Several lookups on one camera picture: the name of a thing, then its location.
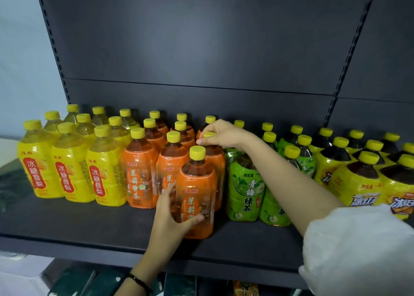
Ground dark grey shelf back panel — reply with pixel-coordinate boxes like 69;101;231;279
34;0;414;144

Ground orange snack packet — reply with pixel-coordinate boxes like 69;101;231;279
232;281;260;296

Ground slotted dark shelf upright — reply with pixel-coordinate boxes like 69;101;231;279
33;0;72;105
323;0;380;129

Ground white sleeve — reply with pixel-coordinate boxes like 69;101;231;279
298;205;414;296

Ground person's left forearm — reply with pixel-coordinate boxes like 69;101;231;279
115;246;180;296

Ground group of dark tea bottles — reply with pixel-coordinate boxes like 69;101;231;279
309;128;414;221

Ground orange tea bottle yellow cap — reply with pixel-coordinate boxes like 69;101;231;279
201;131;226;211
176;145;217;240

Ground group of green tea bottles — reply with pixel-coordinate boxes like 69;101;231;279
225;120;318;227

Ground person's left hand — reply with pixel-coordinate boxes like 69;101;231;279
146;182;205;261

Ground group of yellow juice bottles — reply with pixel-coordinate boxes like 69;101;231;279
17;104;141;207

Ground group of orange label bottles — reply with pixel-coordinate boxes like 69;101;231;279
120;110;216;209

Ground person's right forearm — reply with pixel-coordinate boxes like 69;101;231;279
241;134;348;238

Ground black wristband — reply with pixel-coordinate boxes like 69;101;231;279
125;273;153;295

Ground dark grey shelf board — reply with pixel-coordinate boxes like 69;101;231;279
0;158;308;290

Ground dark green packet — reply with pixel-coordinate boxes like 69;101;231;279
163;273;198;296
48;266;96;296
85;268;126;296

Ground person's right hand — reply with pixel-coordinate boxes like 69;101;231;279
196;119;257;152

